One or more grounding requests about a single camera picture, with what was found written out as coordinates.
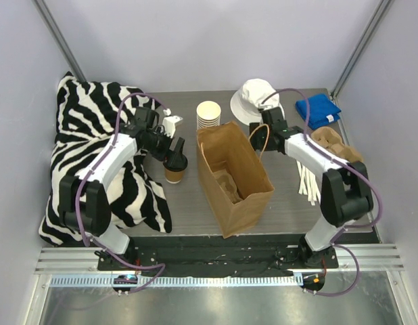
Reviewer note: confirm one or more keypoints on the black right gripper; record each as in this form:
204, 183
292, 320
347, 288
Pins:
260, 139

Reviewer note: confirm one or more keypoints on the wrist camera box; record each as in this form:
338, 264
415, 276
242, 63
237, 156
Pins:
170, 124
263, 107

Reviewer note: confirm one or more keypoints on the slotted cable duct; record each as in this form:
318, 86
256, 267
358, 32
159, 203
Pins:
117, 281

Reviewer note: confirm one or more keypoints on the brown paper bag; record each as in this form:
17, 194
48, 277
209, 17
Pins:
227, 147

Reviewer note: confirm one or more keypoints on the zebra striped pillow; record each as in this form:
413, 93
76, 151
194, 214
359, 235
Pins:
86, 116

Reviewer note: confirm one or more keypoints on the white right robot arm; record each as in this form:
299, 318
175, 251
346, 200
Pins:
345, 196

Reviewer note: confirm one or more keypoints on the brown paper coffee cup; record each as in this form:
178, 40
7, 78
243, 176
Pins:
173, 177

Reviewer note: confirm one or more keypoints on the black plastic cup lid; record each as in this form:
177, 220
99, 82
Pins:
176, 163

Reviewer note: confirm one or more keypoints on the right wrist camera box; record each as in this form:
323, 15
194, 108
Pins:
263, 107

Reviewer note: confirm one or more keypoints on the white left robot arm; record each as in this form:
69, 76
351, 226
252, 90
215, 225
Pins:
83, 202

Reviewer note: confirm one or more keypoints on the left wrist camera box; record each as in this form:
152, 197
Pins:
170, 124

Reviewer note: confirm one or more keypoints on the blue folded cloth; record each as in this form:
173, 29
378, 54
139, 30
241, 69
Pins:
323, 111

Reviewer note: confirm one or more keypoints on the white bucket hat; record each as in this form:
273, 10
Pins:
245, 101

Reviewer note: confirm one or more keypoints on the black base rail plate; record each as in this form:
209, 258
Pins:
237, 256

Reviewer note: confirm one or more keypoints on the stack of paper cups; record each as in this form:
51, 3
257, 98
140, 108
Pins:
208, 114

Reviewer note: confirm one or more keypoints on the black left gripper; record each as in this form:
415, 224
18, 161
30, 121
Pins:
169, 147

